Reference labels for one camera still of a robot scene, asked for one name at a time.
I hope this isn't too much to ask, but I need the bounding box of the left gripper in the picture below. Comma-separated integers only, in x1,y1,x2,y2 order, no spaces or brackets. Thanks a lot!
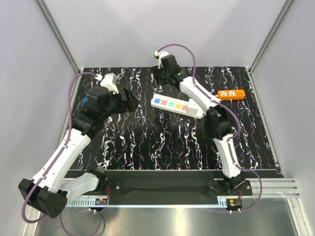
101,87,140,120

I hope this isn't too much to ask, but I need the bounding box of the white multicolour power strip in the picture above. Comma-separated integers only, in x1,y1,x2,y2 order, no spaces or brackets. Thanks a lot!
151,94,204,119

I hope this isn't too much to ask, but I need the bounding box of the white grey plug adapter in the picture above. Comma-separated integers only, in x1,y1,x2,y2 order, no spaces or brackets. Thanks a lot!
186,98,199,117

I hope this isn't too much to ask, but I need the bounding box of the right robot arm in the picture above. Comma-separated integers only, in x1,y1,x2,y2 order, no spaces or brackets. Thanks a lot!
151,66,245,195

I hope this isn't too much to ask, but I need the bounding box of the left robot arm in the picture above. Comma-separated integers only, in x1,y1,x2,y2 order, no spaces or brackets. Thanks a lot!
18,87,140,218

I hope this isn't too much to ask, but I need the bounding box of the blue cube adapter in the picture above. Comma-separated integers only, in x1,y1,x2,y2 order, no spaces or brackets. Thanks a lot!
82,97,88,106

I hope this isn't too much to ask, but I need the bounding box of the black marble pattern mat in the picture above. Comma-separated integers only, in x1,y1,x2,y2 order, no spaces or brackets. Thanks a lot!
72,66,278,170

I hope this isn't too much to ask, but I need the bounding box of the orange power strip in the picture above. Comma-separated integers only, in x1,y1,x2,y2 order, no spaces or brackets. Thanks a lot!
217,89,246,100

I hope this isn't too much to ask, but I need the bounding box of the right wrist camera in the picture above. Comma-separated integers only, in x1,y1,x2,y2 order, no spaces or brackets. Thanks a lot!
154,51,181,72

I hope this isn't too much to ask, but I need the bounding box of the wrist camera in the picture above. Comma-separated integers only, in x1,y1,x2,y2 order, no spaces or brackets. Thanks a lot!
154,51,181,72
100,73,119,94

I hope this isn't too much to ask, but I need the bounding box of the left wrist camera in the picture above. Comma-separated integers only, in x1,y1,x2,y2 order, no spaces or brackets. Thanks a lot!
100,73,119,94

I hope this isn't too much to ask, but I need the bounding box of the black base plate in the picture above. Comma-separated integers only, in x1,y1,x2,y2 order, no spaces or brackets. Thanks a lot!
105,170,252,207

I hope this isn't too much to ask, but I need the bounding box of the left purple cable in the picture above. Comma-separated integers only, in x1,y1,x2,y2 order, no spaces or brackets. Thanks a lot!
21,71,104,234

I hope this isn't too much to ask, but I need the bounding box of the white slotted cable duct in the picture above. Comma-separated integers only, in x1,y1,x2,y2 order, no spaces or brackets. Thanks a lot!
66,198,108,207

